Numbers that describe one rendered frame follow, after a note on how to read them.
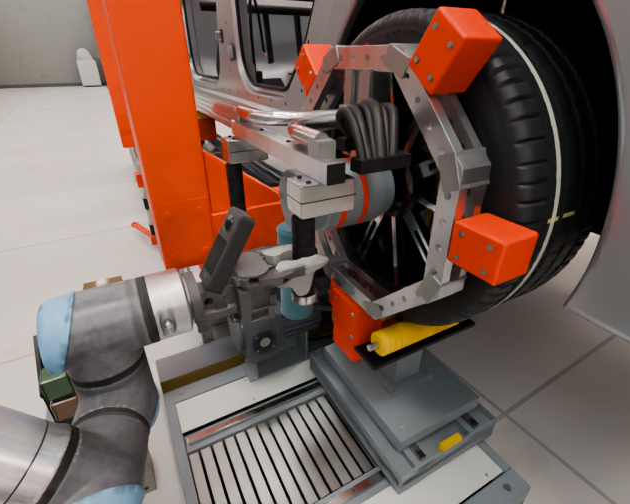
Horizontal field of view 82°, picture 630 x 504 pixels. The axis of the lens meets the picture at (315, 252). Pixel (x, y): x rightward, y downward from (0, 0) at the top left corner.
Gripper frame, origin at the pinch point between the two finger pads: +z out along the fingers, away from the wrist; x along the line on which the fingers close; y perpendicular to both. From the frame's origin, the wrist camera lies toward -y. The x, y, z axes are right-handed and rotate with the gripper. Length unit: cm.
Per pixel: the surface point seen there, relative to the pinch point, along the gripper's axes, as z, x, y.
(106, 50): -14, -253, -30
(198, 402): -19, -48, 75
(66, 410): -40.9, -10.3, 23.9
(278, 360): 12, -51, 74
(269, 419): 0, -31, 77
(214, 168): 0, -61, 2
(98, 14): -14, -253, -50
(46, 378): -41.7, -11.2, 17.0
